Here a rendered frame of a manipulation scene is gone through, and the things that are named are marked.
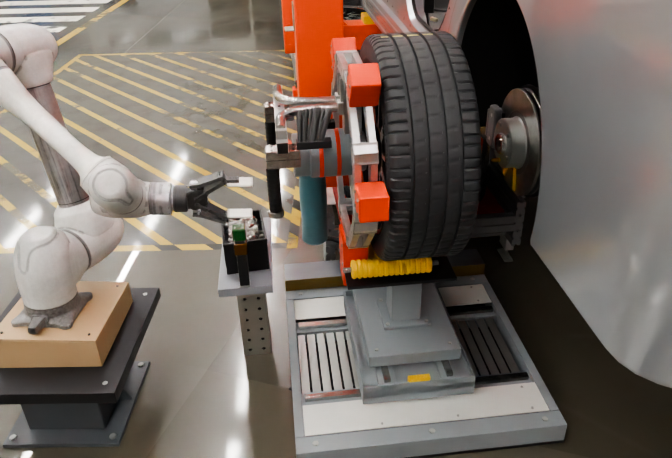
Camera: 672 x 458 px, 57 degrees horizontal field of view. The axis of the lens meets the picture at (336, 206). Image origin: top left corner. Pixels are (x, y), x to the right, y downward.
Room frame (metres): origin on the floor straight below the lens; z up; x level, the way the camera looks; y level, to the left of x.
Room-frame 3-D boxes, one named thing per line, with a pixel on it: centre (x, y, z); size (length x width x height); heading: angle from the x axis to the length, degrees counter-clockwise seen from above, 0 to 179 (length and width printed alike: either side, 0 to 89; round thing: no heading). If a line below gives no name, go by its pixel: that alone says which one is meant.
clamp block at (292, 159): (1.48, 0.14, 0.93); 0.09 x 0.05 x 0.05; 96
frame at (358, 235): (1.67, -0.05, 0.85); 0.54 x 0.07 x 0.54; 6
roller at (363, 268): (1.56, -0.16, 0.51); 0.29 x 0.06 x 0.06; 96
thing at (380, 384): (1.67, -0.22, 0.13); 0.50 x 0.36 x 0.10; 6
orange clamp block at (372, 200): (1.36, -0.09, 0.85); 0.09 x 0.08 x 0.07; 6
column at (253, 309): (1.80, 0.31, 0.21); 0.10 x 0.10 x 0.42; 6
